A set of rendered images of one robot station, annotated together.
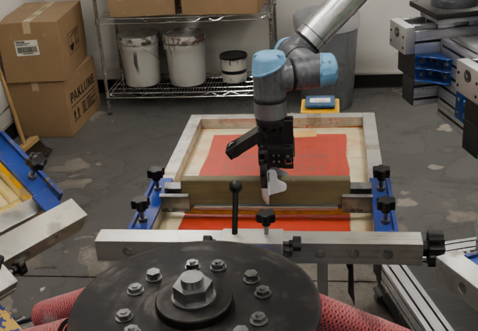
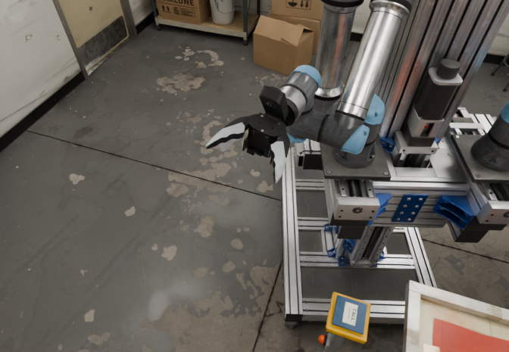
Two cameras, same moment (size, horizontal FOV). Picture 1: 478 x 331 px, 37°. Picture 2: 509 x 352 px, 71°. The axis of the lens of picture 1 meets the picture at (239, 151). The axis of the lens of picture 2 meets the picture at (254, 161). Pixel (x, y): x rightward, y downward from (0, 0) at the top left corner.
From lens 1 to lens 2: 2.55 m
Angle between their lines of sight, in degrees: 66
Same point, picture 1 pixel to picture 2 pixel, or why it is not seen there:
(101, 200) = not seen: outside the picture
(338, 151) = (478, 339)
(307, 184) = not seen: outside the picture
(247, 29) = not seen: outside the picture
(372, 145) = (492, 309)
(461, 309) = (357, 285)
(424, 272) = (314, 289)
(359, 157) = (490, 325)
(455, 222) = (210, 234)
